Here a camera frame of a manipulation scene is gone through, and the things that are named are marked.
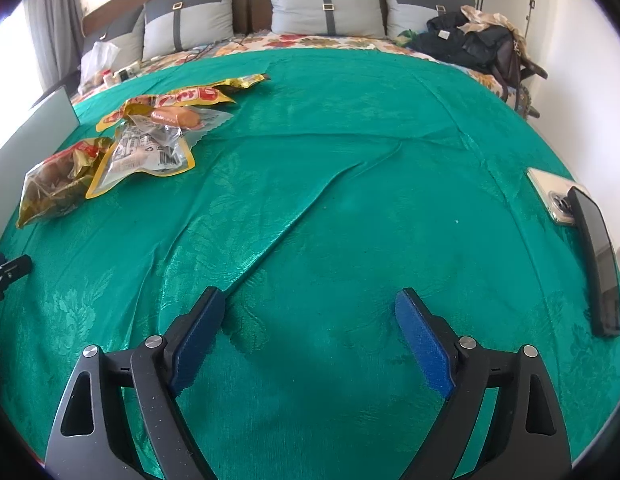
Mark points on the yellow packet red print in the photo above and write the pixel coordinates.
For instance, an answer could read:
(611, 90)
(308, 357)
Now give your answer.
(190, 95)

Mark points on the white power strip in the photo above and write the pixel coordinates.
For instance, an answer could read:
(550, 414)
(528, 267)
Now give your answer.
(129, 71)

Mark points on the beige smartphone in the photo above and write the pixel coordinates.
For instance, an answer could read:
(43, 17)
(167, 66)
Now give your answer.
(544, 185)

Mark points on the clear sausage packet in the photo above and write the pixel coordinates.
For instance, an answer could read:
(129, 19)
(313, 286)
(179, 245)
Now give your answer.
(177, 116)

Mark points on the grey two-tone pillow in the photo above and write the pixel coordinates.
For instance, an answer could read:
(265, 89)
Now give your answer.
(190, 25)
(120, 35)
(325, 15)
(414, 10)

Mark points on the green blanket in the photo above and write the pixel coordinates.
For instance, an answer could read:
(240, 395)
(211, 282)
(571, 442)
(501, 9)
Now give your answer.
(340, 185)

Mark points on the brown handbag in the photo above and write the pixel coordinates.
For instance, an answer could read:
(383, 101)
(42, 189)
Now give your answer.
(509, 60)

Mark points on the pile of black clothes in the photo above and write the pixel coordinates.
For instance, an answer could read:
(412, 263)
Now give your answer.
(459, 45)

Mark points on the beige garment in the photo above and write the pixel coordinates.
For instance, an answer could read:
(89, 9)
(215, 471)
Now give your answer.
(484, 17)

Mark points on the clear plastic bag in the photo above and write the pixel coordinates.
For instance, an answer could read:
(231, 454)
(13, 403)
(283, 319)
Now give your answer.
(97, 60)

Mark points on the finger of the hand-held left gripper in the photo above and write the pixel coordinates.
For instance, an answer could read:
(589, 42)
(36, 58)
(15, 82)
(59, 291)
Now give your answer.
(12, 266)

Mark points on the yellow-edged packet black white print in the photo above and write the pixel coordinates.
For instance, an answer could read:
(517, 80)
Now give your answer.
(135, 157)

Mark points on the brown headboard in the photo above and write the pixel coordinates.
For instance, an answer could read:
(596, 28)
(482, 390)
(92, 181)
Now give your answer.
(250, 0)

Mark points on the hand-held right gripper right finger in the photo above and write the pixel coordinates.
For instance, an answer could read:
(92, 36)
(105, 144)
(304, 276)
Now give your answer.
(424, 345)

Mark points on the long black device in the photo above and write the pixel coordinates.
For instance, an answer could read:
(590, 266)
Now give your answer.
(597, 270)

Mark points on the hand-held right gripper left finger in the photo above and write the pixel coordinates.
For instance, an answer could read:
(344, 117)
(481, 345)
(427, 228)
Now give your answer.
(200, 340)

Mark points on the green cloth item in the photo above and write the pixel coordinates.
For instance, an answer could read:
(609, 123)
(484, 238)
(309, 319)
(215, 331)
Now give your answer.
(407, 36)

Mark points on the grey curtain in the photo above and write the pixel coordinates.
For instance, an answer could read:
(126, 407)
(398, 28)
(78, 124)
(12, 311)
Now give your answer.
(55, 10)

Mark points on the small white bottle red cap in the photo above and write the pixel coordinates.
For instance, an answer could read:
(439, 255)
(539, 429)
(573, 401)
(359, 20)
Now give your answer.
(108, 79)

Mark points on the gold bag of brown snacks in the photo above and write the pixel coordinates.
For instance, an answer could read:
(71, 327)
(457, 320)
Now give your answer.
(50, 180)

